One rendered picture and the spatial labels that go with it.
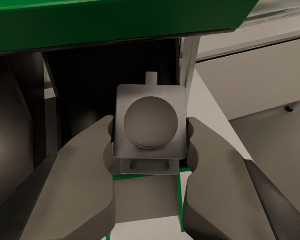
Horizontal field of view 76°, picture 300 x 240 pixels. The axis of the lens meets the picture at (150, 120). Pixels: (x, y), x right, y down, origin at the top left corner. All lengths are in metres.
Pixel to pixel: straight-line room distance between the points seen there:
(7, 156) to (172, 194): 0.26
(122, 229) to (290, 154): 1.50
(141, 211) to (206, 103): 0.44
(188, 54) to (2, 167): 0.24
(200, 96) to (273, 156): 1.12
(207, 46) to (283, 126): 1.19
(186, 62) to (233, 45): 0.72
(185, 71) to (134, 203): 0.25
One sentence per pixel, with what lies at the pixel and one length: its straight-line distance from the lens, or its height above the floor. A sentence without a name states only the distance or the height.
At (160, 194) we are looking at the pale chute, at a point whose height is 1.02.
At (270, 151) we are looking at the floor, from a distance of 1.76.
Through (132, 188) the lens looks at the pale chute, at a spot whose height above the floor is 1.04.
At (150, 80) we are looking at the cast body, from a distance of 0.16.
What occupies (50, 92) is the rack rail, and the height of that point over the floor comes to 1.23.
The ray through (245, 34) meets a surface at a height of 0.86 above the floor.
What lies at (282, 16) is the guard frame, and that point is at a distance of 1.25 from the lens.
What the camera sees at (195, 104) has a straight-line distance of 0.69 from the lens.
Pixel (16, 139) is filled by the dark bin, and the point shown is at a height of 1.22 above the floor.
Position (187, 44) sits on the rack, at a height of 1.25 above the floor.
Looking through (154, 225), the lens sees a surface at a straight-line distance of 0.54.
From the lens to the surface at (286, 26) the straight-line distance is 1.20.
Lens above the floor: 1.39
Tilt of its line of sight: 56 degrees down
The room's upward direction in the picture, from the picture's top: 4 degrees counter-clockwise
